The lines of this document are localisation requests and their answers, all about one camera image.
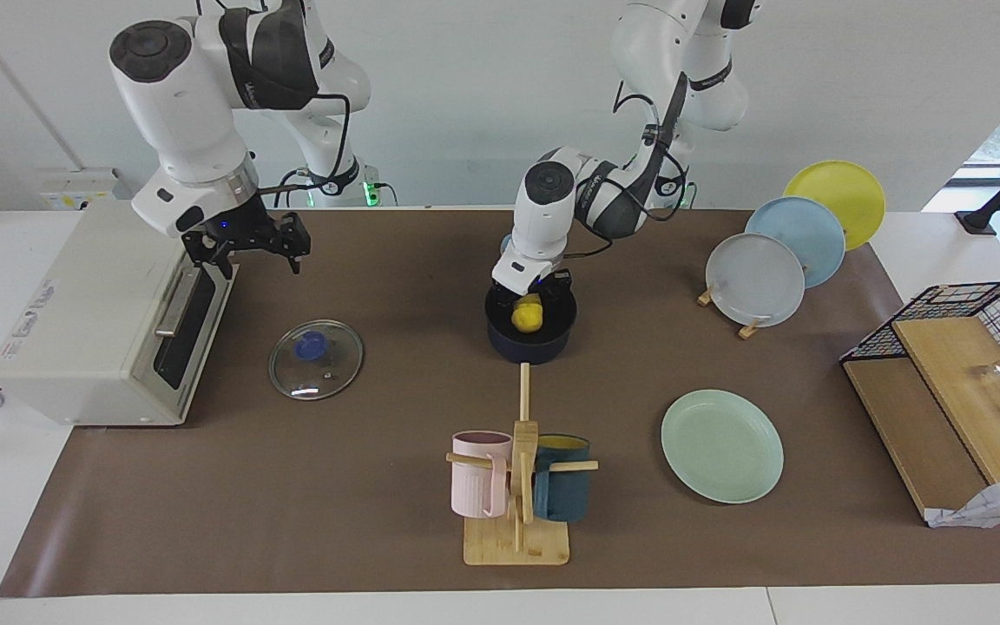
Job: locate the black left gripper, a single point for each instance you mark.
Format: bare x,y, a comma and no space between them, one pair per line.
557,285

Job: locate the yellow plate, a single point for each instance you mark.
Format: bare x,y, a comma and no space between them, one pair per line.
843,191

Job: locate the white patterned cloth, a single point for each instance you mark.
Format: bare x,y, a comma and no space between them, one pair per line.
995,503

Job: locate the pink ribbed mug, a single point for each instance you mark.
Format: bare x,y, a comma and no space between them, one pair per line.
476,482

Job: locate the light blue plate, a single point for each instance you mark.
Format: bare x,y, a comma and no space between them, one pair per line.
804,239

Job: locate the grey plate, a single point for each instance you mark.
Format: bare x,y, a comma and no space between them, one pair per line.
754,279

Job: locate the white wall power box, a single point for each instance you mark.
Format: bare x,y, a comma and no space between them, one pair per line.
75,189

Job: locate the pale green plate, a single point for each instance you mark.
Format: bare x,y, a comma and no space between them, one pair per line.
721,447

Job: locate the brown table mat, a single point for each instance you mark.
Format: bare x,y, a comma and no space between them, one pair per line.
335,486

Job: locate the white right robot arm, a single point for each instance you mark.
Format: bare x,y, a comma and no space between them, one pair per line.
179,95

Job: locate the glass pot lid purple knob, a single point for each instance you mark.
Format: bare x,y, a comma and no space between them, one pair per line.
331,373

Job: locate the dark teal mug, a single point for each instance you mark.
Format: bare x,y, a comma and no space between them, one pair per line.
562,495

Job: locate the wooden mug tree stand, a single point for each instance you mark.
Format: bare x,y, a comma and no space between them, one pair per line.
517,547

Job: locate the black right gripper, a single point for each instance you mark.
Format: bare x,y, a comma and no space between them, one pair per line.
244,230

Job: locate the beige toaster oven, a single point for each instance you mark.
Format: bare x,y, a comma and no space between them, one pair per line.
92,312

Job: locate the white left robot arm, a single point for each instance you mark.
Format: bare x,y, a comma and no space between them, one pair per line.
552,208

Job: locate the yellow lemon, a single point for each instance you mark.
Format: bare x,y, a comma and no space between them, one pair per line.
528,319

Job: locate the wooden plate rack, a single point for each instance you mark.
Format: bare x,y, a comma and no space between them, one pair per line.
752,328

